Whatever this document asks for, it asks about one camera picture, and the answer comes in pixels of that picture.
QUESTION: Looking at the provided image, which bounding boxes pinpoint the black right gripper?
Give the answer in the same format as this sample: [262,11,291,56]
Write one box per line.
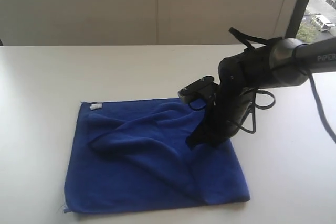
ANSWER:
[185,52,260,148]

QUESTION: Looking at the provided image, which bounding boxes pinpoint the blue microfibre towel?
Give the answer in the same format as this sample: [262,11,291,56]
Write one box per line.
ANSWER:
[64,98,250,214]

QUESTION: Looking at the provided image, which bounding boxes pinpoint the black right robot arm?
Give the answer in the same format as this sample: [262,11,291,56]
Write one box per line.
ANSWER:
[178,38,335,148]

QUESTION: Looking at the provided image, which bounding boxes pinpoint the white label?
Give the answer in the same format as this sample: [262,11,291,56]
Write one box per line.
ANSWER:
[89,103,102,110]

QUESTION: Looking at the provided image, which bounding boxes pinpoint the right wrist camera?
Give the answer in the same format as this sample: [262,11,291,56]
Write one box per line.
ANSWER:
[178,76,218,104]

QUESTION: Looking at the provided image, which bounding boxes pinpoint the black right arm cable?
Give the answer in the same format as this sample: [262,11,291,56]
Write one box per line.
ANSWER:
[188,26,336,142]

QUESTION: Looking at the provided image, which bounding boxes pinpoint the dark window frame post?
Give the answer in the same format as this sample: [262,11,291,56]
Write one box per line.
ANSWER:
[284,0,309,38]

